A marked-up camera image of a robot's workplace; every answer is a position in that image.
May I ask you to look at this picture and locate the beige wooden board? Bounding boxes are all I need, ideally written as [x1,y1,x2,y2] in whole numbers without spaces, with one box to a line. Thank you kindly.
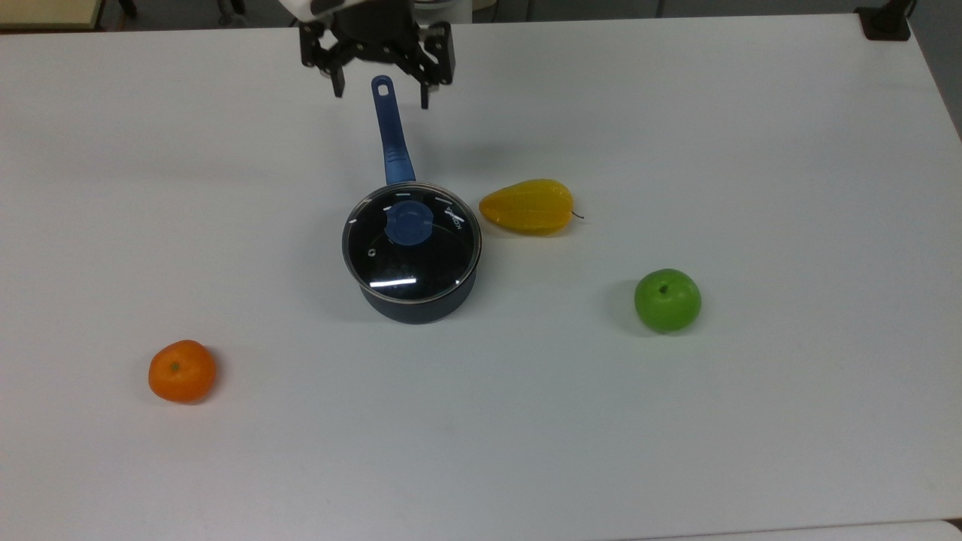
[0,0,105,32]

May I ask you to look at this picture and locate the dark saucepan with blue handle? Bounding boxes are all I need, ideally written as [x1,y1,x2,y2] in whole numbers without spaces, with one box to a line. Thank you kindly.
[342,75,483,326]

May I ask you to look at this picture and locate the glass lid with blue knob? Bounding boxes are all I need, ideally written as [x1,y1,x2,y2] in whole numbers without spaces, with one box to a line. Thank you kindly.
[342,181,483,305]

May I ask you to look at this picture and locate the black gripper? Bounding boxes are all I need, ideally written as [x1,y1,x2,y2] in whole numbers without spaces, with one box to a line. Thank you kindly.
[298,0,457,110]

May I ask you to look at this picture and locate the yellow toy starfruit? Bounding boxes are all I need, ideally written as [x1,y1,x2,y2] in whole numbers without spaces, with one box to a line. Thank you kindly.
[479,178,586,237]

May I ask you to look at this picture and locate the orange toy mandarin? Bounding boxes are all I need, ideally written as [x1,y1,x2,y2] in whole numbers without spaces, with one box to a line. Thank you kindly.
[147,340,218,405]

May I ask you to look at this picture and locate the green toy apple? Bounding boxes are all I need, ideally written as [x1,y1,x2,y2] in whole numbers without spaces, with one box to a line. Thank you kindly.
[634,268,703,334]

